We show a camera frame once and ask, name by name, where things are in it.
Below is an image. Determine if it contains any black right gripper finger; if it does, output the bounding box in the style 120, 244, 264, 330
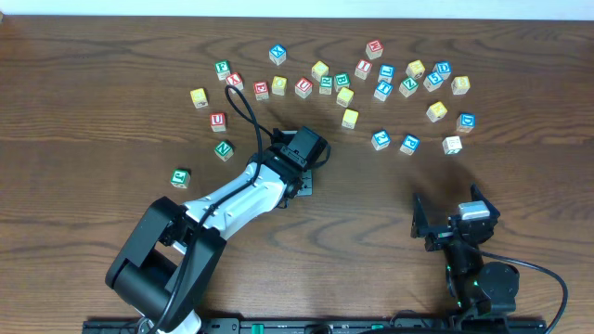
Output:
470, 183, 487, 203
410, 193, 429, 238

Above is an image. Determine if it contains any blue 2 block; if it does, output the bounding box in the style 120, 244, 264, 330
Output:
371, 130, 391, 150

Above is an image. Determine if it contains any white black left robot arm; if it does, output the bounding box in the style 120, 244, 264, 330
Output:
105, 151, 317, 333

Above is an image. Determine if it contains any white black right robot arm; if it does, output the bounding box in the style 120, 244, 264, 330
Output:
411, 185, 520, 327

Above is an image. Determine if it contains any plain wooden block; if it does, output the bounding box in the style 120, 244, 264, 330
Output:
442, 135, 462, 155

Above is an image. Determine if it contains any blue D block lower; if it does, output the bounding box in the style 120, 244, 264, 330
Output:
456, 113, 476, 133

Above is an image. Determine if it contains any blue d block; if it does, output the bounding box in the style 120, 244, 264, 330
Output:
456, 113, 476, 133
433, 61, 452, 80

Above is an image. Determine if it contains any blue P block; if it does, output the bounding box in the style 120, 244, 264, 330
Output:
400, 135, 420, 155

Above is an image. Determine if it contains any yellow block lower middle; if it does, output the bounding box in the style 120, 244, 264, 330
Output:
342, 109, 359, 129

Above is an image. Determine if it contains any green N block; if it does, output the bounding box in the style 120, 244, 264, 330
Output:
214, 140, 234, 161

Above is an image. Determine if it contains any yellow block right middle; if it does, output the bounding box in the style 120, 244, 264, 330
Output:
426, 101, 447, 122

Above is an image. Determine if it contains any red u block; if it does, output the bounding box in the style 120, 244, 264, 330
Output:
209, 112, 226, 133
295, 77, 313, 98

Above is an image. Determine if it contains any yellow block below B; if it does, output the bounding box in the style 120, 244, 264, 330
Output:
336, 87, 354, 108

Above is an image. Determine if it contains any red E block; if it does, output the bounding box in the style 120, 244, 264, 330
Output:
253, 81, 269, 100

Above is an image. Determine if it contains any yellow block near left gripper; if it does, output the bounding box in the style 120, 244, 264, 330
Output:
271, 76, 288, 96

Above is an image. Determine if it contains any green R block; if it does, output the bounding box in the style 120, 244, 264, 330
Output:
319, 76, 333, 95

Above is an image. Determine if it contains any red U block left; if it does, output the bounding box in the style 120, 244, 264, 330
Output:
209, 112, 226, 133

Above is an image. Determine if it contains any yellow block far right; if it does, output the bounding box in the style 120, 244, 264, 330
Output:
451, 76, 471, 96

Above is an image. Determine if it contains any green B block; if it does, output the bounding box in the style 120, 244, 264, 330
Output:
332, 72, 350, 92

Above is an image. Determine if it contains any yellow block top middle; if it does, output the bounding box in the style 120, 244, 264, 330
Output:
311, 60, 329, 82

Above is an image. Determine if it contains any green F block lower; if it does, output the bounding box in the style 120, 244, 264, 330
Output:
170, 169, 191, 188

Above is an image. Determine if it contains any green f block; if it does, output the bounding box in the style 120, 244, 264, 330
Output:
170, 169, 191, 188
214, 59, 231, 81

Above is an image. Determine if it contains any blue S block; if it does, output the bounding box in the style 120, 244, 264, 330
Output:
423, 71, 444, 92

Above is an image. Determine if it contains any blue T block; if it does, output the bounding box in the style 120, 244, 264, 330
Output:
374, 81, 394, 102

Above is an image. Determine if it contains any red X block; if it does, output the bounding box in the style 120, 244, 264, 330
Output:
226, 72, 244, 91

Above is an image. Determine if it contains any green Z block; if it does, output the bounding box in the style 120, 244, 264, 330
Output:
399, 77, 419, 97

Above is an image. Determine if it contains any blue D block upper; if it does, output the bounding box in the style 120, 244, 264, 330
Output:
433, 61, 452, 80

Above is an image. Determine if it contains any red I block upper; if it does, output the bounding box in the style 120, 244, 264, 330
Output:
355, 59, 372, 80

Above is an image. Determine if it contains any blue X block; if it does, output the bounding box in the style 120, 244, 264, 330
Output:
269, 45, 287, 66

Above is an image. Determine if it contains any yellow block far left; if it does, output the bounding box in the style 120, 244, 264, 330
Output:
190, 88, 208, 109

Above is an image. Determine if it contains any yellow block upper right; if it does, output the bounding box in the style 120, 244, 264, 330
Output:
406, 59, 425, 80

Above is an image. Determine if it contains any blue L block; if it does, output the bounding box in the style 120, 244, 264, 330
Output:
378, 64, 395, 84

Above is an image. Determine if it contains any green F block upper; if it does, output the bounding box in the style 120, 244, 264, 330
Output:
214, 59, 231, 81

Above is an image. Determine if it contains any red H block top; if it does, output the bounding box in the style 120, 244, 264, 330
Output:
366, 40, 384, 60

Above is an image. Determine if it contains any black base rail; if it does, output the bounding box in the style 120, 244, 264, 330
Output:
82, 315, 547, 334

